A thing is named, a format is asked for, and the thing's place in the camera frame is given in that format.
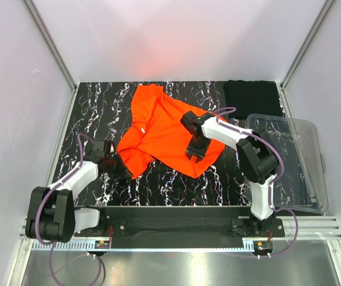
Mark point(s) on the right aluminium frame post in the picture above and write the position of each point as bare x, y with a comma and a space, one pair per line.
309, 38

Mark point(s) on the slotted cable duct rail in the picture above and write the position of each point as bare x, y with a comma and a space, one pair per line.
234, 246

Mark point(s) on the orange connector block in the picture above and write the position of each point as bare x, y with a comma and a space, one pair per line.
262, 245
102, 244

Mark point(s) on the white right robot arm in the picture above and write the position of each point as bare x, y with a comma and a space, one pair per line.
259, 161

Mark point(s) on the aluminium frame post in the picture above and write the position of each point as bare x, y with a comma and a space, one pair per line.
309, 38
49, 42

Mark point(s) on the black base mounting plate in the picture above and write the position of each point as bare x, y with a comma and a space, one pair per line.
192, 239

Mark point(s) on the clear plastic bin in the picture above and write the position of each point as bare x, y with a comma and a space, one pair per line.
302, 186

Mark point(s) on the left aluminium frame post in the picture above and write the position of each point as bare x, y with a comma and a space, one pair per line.
49, 42

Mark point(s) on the left orange connector block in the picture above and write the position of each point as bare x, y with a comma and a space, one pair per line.
102, 244

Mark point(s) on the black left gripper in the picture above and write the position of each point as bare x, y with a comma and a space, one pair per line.
122, 173

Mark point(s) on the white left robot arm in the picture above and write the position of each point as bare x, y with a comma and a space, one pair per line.
52, 216

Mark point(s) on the orange t shirt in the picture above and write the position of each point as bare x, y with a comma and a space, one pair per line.
157, 133

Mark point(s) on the folded black t shirt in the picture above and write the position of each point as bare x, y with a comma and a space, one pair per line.
252, 97

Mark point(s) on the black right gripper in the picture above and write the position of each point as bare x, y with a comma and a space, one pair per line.
191, 151

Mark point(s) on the right orange connector block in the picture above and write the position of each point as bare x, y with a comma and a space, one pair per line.
262, 245

